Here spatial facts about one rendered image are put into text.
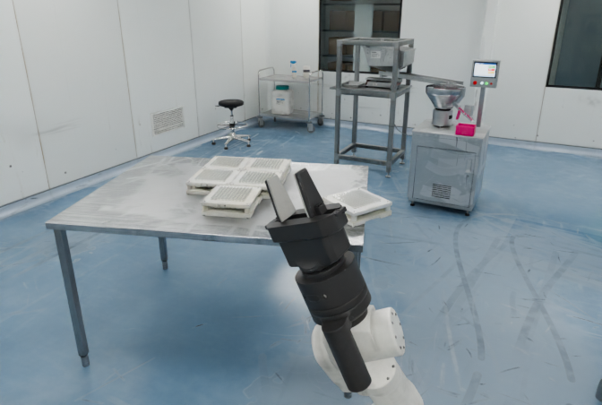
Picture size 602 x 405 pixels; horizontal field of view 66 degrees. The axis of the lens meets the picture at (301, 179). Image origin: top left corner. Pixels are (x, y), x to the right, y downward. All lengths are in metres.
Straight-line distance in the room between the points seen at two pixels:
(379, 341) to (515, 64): 6.56
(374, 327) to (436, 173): 3.90
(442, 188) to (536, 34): 3.13
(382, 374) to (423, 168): 3.86
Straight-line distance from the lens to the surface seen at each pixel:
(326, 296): 0.63
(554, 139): 7.24
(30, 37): 5.18
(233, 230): 2.17
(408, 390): 0.81
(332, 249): 0.60
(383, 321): 0.67
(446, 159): 4.47
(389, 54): 5.29
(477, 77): 4.69
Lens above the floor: 1.81
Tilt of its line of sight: 20 degrees down
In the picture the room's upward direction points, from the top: straight up
